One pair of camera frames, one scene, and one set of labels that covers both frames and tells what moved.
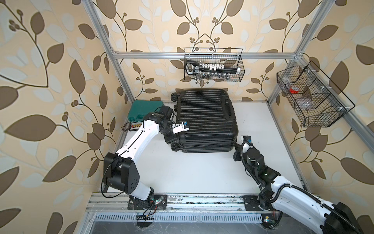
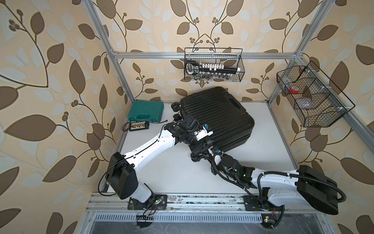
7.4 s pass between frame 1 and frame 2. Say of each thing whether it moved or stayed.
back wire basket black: stayed
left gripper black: moved
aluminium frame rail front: stayed
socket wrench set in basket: stayed
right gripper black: moved
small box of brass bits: stayed
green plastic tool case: stayed
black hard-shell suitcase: moved
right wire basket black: stayed
